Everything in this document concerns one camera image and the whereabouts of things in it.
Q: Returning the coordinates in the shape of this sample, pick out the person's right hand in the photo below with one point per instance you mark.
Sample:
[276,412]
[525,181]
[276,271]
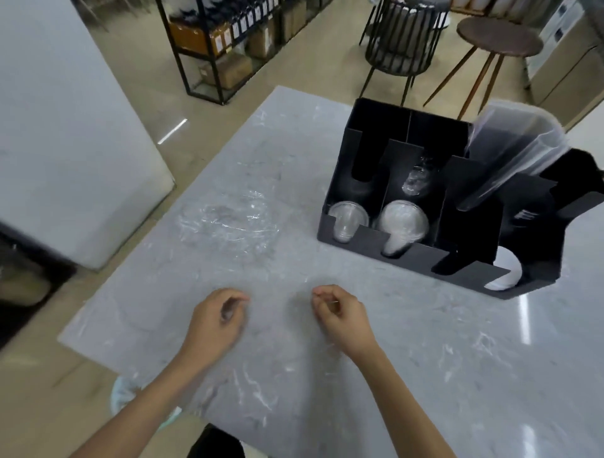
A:
[349,325]

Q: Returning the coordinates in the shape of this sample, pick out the wide cardboard box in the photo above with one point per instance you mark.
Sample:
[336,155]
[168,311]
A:
[231,71]

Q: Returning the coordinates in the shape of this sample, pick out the clear plastic wrap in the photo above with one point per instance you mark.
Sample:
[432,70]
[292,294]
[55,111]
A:
[226,222]

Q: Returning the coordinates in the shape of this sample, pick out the person's left hand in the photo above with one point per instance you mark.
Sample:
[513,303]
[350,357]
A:
[217,325]

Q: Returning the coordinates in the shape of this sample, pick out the black cup organizer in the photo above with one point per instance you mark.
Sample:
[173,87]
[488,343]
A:
[368,118]

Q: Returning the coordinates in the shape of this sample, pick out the stack of black lids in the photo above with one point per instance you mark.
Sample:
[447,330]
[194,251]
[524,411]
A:
[524,216]

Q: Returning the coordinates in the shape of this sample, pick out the large white cabinet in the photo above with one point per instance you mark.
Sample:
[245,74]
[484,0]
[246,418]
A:
[71,118]

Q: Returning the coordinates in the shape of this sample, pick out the round wooden side table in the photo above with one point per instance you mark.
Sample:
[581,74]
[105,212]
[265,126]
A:
[500,35]

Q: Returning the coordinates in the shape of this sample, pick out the row of dark labelled bottles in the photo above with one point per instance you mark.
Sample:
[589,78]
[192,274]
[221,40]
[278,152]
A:
[245,19]

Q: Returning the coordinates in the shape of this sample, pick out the black slatted chair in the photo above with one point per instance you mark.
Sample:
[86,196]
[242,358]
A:
[401,42]

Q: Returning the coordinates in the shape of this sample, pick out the black metal shelf rack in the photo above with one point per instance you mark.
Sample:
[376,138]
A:
[186,80]

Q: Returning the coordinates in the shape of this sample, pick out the roll of clear plastic sleeves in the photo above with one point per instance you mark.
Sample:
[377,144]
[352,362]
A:
[514,141]

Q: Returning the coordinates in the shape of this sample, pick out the person's right forearm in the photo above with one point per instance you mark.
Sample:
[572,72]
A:
[406,410]

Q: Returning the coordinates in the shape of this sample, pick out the pale blue trash bin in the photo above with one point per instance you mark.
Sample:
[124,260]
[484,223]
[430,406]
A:
[122,391]

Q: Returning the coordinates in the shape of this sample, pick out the stainless steel counter cabinet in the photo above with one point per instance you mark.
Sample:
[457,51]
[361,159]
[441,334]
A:
[566,80]

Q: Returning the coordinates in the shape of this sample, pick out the person's left forearm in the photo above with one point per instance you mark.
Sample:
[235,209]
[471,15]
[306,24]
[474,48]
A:
[141,410]

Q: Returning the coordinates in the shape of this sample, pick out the white carton dark label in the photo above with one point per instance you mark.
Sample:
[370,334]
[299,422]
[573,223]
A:
[542,52]
[568,19]

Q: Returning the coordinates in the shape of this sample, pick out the stack of white lids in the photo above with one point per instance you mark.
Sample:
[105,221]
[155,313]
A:
[507,276]

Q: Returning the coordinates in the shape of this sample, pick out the small knotted clear bag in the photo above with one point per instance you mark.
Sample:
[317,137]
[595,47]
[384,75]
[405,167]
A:
[415,181]

